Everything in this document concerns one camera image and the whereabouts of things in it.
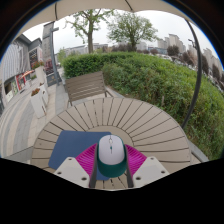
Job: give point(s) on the leafy round tree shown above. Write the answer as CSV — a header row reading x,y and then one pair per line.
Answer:
x,y
131,28

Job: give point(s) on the white and teal computer mouse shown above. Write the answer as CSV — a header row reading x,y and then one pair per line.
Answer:
x,y
111,150

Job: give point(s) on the beige parasol canopy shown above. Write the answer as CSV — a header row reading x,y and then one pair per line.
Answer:
x,y
100,4

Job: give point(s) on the bare-trunked tree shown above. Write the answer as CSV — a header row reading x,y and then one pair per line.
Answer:
x,y
90,40

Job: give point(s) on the group of high-rise buildings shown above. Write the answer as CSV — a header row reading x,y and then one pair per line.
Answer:
x,y
175,41

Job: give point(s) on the grey storefront building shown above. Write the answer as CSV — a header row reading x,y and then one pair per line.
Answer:
x,y
13,66

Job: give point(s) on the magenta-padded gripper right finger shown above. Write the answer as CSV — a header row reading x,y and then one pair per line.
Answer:
x,y
151,171

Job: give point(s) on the white planter box with flowers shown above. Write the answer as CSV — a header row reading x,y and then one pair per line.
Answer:
x,y
39,73
37,103

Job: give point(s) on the dark curved parasol pole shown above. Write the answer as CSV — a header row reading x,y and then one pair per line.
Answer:
x,y
196,83

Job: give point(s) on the green hedge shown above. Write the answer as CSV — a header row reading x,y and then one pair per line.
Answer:
x,y
160,80

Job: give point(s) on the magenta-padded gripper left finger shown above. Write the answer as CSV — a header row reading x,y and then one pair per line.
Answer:
x,y
71,171

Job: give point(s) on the blue rectangular mouse pad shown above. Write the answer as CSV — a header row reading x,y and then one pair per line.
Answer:
x,y
71,146

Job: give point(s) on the brown slatted chair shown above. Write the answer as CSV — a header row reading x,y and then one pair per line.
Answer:
x,y
85,85

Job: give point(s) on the grey sign pylon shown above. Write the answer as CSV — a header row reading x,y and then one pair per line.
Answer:
x,y
47,43

